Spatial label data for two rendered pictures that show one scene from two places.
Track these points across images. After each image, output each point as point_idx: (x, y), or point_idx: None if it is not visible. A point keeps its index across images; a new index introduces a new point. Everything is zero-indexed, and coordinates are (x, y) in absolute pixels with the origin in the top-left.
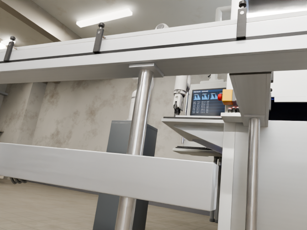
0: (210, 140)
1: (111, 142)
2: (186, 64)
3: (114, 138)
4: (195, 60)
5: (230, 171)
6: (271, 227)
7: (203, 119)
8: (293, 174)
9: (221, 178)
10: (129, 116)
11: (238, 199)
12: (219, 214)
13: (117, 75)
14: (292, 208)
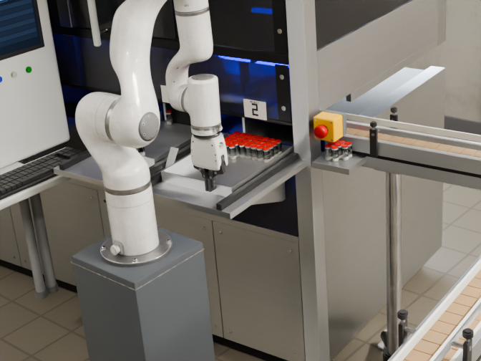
0: (269, 198)
1: (152, 330)
2: None
3: (156, 318)
4: None
5: (322, 238)
6: (354, 276)
7: (285, 176)
8: (366, 198)
9: (316, 256)
10: (139, 241)
11: (331, 270)
12: (318, 305)
13: None
14: (366, 239)
